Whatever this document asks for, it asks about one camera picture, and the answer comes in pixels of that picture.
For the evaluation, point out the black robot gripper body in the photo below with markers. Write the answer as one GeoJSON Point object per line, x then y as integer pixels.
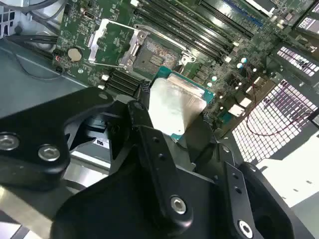
{"type": "Point", "coordinates": [112, 211]}

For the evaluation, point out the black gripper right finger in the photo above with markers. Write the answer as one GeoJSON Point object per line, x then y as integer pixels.
{"type": "Point", "coordinates": [236, 181]}

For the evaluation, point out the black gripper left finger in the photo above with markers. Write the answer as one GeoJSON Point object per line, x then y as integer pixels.
{"type": "Point", "coordinates": [37, 124]}

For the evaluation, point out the metal socket cover frame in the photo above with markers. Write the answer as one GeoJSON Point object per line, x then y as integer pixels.
{"type": "Point", "coordinates": [94, 47]}

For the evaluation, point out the silver green CPU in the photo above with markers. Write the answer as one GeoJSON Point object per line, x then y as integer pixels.
{"type": "Point", "coordinates": [174, 104]}

